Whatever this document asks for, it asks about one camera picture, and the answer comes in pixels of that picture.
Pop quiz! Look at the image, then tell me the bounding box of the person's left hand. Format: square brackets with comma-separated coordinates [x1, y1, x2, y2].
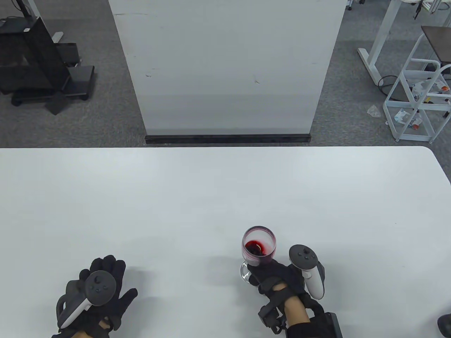
[52, 255, 138, 338]

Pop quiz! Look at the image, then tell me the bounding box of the person's right hand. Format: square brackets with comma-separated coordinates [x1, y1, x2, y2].
[246, 260, 325, 314]

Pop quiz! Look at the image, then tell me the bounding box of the grey white hand controller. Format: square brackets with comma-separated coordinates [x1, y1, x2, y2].
[56, 270, 117, 330]
[289, 244, 326, 301]

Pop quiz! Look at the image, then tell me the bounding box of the clear wine glass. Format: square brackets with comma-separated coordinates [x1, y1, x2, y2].
[240, 226, 277, 286]

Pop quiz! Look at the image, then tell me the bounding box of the person's right forearm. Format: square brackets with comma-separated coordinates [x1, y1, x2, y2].
[283, 296, 335, 338]

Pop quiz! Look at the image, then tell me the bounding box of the white table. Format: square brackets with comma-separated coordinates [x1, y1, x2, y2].
[0, 146, 451, 338]

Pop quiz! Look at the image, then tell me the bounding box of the black board base bar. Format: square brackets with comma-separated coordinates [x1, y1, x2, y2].
[144, 133, 311, 145]

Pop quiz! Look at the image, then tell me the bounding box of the black square floor piece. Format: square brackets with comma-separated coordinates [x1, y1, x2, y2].
[45, 93, 69, 115]

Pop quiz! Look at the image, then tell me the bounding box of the black shoe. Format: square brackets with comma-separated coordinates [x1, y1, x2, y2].
[437, 313, 451, 337]

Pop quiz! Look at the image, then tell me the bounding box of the crumpled litter with orange cap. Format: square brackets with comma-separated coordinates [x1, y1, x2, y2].
[394, 108, 423, 130]

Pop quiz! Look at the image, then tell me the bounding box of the white partition board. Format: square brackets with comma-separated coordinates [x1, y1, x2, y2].
[107, 0, 347, 136]

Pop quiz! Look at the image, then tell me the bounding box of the black equipment cart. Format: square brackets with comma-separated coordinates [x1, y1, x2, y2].
[0, 16, 95, 107]

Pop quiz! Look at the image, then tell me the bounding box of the crumpled white litter pile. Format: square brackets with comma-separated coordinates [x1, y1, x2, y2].
[409, 79, 451, 103]

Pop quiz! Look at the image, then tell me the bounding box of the white stand leg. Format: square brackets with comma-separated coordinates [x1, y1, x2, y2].
[27, 0, 64, 43]

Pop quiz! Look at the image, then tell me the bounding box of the brown desktop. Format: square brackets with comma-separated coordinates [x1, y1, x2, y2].
[421, 25, 451, 65]

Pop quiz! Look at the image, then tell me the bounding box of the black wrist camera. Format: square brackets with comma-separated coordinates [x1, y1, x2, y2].
[258, 303, 286, 334]

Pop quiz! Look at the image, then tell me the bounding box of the black wrist strap module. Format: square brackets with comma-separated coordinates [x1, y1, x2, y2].
[324, 312, 343, 338]

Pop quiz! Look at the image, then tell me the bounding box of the white wire rack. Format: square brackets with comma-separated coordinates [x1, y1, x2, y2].
[383, 33, 451, 143]

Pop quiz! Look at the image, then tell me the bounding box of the black floor cable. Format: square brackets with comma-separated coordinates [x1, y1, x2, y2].
[378, 75, 400, 102]

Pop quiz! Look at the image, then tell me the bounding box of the white desk leg frame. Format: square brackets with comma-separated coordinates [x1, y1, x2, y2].
[358, 0, 406, 85]

